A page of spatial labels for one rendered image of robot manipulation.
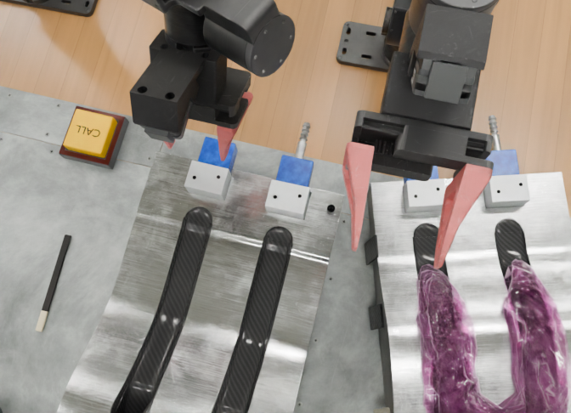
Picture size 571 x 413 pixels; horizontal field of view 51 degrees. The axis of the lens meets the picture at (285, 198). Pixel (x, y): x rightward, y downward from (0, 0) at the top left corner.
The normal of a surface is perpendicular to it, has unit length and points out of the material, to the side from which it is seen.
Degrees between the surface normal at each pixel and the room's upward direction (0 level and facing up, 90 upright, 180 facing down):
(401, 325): 18
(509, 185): 0
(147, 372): 27
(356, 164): 23
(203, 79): 60
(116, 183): 0
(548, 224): 0
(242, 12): 14
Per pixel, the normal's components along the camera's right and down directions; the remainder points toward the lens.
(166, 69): 0.09, -0.69
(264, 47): 0.75, 0.52
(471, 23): -0.04, -0.23
